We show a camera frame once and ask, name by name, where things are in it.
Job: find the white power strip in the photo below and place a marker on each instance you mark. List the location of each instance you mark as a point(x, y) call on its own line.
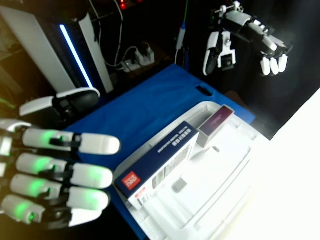
point(130, 65)

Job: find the white tower with blue light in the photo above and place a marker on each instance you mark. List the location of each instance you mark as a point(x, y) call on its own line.
point(32, 45)

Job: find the white plug adapter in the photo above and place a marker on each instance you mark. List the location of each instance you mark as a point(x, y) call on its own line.
point(146, 53)

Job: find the small purple box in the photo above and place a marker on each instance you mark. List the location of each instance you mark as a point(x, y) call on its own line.
point(215, 122)

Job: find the blue cloth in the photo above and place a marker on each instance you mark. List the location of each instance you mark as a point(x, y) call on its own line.
point(150, 105)

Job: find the blue and white box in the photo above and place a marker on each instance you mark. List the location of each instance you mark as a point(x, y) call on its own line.
point(160, 150)

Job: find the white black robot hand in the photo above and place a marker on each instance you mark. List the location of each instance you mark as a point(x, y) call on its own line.
point(265, 37)
point(95, 145)

